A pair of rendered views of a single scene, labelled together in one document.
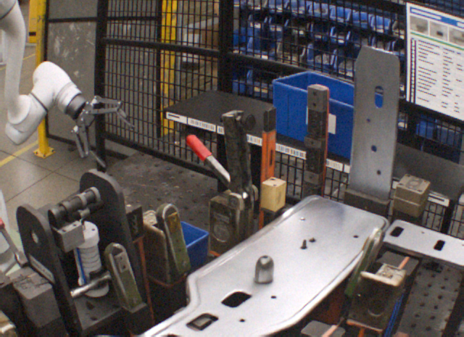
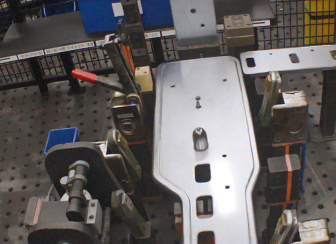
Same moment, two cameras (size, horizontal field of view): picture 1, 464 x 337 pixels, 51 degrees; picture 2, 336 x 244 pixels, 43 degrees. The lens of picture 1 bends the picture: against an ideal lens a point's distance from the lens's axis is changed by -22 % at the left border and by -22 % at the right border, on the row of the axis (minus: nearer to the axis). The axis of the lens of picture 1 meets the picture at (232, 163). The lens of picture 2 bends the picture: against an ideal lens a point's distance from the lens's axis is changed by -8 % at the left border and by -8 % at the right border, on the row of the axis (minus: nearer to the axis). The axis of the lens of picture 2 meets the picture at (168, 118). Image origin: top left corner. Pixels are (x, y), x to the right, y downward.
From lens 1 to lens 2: 0.42 m
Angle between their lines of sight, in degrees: 29
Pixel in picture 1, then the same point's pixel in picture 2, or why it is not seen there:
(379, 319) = (301, 134)
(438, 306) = not seen: hidden behind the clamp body
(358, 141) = (177, 11)
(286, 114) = (95, 17)
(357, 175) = (182, 34)
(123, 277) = (132, 214)
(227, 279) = (178, 160)
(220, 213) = (124, 113)
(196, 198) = (31, 105)
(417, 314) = not seen: hidden behind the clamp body
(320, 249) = (211, 102)
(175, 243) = (128, 156)
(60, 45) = not seen: outside the picture
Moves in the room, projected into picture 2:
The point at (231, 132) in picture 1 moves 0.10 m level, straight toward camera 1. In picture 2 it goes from (115, 53) to (141, 71)
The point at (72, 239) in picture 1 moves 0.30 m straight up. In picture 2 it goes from (98, 219) to (32, 61)
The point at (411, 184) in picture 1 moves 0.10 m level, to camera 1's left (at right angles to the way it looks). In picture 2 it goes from (237, 22) to (209, 37)
